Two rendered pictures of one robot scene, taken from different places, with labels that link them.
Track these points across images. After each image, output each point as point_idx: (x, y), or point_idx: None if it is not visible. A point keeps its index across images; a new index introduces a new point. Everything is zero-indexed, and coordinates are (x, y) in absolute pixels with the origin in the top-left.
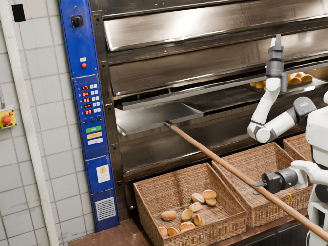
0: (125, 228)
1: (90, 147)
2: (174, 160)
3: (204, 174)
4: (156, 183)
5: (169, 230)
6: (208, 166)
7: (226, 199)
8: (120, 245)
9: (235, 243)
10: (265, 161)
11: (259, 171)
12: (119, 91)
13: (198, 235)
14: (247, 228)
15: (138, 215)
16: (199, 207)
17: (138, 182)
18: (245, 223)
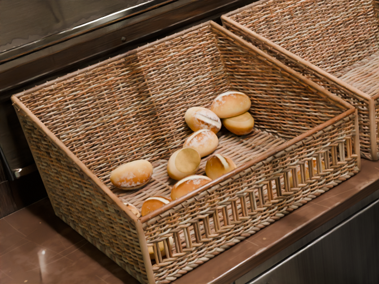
0: (10, 235)
1: None
2: (121, 17)
3: (209, 56)
4: (80, 90)
5: (144, 208)
6: (216, 30)
7: (283, 102)
8: (4, 280)
9: (344, 205)
10: (351, 12)
11: (339, 36)
12: None
13: (239, 194)
14: (361, 164)
15: (45, 197)
16: (213, 140)
17: (27, 93)
18: (357, 145)
